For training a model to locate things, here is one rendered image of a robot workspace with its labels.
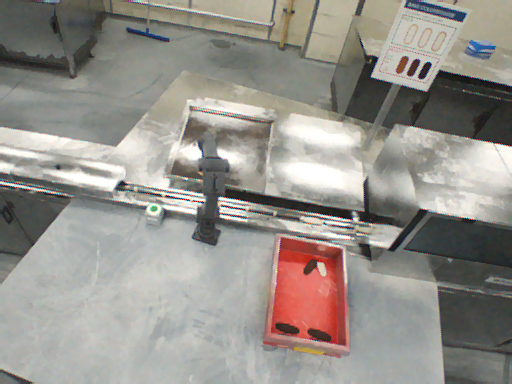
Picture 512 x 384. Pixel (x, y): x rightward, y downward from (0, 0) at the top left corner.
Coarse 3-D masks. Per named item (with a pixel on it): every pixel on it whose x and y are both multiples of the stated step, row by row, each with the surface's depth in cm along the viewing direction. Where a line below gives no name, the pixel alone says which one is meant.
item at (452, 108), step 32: (352, 32) 338; (384, 32) 321; (352, 64) 319; (448, 64) 287; (480, 64) 301; (352, 96) 303; (384, 96) 299; (416, 96) 296; (448, 96) 292; (480, 96) 288; (448, 128) 315; (480, 128) 312
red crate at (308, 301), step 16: (288, 256) 162; (304, 256) 164; (320, 256) 165; (288, 272) 157; (288, 288) 152; (304, 288) 153; (320, 288) 154; (336, 288) 155; (288, 304) 147; (304, 304) 148; (320, 304) 149; (336, 304) 150; (272, 320) 141; (288, 320) 142; (304, 320) 143; (320, 320) 144; (336, 320) 145; (304, 336) 138; (336, 336) 140
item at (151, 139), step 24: (192, 72) 256; (168, 96) 232; (216, 96) 240; (240, 96) 244; (264, 96) 248; (144, 120) 213; (168, 120) 216; (336, 120) 241; (360, 120) 245; (120, 144) 196; (144, 144) 199; (168, 144) 202; (144, 168) 187; (192, 192) 180; (240, 192) 185; (288, 216) 179; (336, 216) 183; (360, 216) 185
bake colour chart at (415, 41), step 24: (408, 0) 163; (432, 0) 161; (408, 24) 170; (432, 24) 168; (456, 24) 165; (384, 48) 181; (408, 48) 179; (432, 48) 176; (384, 72) 191; (408, 72) 188; (432, 72) 185
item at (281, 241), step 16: (288, 240) 158; (304, 240) 157; (272, 256) 153; (336, 256) 162; (272, 272) 145; (336, 272) 159; (272, 288) 140; (272, 304) 135; (272, 336) 127; (288, 336) 128; (336, 352) 128
